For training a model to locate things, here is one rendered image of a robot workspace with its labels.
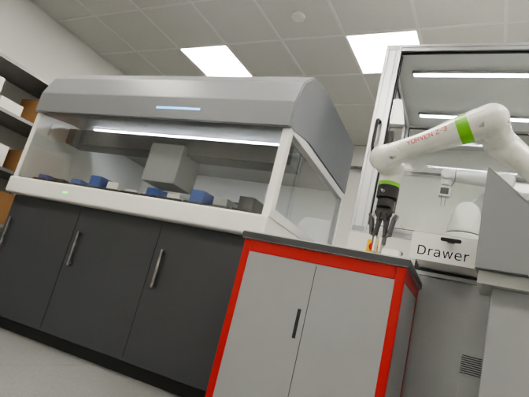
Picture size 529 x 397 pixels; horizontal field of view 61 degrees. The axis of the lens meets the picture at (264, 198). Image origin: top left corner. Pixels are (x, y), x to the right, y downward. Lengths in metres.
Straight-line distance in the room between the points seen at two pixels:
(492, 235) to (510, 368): 0.38
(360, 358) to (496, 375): 0.39
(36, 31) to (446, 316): 4.61
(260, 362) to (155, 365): 0.82
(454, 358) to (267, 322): 0.85
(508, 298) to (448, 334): 0.62
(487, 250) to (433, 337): 0.72
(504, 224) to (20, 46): 4.65
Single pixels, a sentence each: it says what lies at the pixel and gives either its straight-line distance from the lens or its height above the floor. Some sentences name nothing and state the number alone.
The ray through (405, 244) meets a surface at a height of 0.92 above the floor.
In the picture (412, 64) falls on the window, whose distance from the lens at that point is 2.56.
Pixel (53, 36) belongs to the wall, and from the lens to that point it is 5.46.
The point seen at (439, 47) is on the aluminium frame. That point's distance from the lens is 2.59.
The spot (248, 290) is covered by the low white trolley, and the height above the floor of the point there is 0.54.
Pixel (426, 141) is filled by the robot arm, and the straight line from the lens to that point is 1.88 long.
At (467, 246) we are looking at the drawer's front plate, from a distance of 1.87.
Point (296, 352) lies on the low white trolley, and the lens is 1.60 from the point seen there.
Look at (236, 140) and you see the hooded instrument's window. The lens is 2.33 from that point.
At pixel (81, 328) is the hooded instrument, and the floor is 0.15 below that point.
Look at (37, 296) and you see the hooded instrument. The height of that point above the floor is 0.24.
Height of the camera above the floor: 0.51
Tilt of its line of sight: 13 degrees up
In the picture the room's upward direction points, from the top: 14 degrees clockwise
